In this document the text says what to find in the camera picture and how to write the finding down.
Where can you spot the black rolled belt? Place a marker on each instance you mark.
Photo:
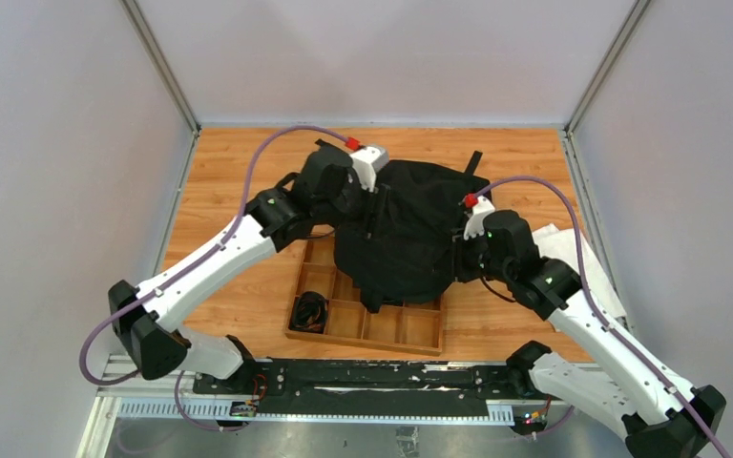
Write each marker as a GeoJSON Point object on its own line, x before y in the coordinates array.
{"type": "Point", "coordinates": [309, 313]}

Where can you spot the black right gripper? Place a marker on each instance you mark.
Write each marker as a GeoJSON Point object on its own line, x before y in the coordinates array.
{"type": "Point", "coordinates": [460, 245]}

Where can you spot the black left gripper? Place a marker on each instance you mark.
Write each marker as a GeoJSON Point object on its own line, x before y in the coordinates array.
{"type": "Point", "coordinates": [370, 211]}

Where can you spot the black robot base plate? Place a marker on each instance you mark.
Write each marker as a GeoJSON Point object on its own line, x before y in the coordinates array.
{"type": "Point", "coordinates": [373, 388]}

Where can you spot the white folded cloth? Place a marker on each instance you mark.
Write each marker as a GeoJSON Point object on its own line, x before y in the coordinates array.
{"type": "Point", "coordinates": [561, 244]}

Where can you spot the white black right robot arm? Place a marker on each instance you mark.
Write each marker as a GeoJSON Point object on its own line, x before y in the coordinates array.
{"type": "Point", "coordinates": [651, 408]}

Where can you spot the wooden compartment organizer tray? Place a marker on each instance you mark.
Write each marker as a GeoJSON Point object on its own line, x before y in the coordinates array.
{"type": "Point", "coordinates": [416, 328]}

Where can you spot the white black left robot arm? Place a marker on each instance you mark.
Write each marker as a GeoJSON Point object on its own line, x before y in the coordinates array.
{"type": "Point", "coordinates": [152, 313]}

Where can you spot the black fabric backpack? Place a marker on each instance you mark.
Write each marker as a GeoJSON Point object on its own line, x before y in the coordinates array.
{"type": "Point", "coordinates": [409, 256]}

